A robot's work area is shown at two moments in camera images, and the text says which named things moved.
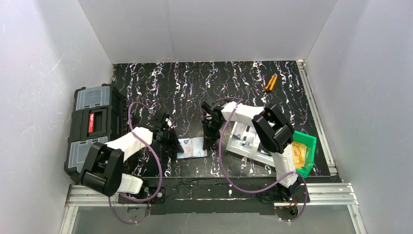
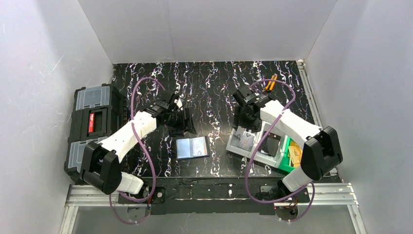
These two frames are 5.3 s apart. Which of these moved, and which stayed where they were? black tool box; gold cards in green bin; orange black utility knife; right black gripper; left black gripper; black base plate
Moved: left black gripper; right black gripper
Stayed: black base plate; gold cards in green bin; orange black utility knife; black tool box
